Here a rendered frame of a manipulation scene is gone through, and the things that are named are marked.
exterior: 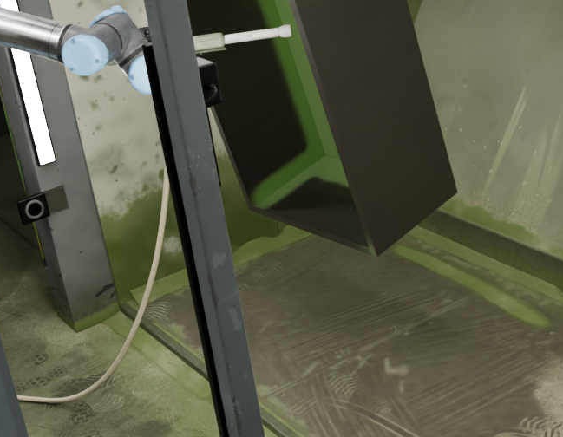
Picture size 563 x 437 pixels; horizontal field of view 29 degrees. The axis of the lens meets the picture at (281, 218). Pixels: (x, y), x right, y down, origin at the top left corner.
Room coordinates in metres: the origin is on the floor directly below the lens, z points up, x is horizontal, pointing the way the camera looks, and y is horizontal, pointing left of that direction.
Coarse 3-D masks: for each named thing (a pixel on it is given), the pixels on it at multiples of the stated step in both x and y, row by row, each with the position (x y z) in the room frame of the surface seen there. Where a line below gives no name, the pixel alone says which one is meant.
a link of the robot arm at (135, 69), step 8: (136, 56) 2.46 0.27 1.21; (128, 64) 2.46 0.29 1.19; (136, 64) 2.45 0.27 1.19; (144, 64) 2.45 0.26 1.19; (128, 72) 2.45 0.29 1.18; (136, 72) 2.45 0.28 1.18; (144, 72) 2.45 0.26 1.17; (136, 80) 2.44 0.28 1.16; (144, 80) 2.44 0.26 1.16; (136, 88) 2.44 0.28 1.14; (144, 88) 2.44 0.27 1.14
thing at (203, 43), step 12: (288, 24) 2.81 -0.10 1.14; (204, 36) 2.79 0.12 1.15; (216, 36) 2.79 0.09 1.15; (228, 36) 2.80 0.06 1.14; (240, 36) 2.80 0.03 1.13; (252, 36) 2.79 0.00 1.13; (264, 36) 2.80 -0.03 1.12; (276, 36) 2.80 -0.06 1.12; (288, 36) 2.80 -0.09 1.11; (204, 48) 2.78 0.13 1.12; (216, 48) 2.78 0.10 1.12
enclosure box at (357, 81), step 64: (192, 0) 3.19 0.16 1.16; (256, 0) 3.33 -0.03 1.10; (320, 0) 2.70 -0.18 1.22; (384, 0) 2.83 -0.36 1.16; (256, 64) 3.30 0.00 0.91; (320, 64) 2.68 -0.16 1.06; (384, 64) 2.81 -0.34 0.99; (256, 128) 3.28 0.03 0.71; (320, 128) 3.40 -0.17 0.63; (384, 128) 2.79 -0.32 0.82; (256, 192) 3.25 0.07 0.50; (320, 192) 3.19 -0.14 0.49; (384, 192) 2.78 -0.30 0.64; (448, 192) 2.92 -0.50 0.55
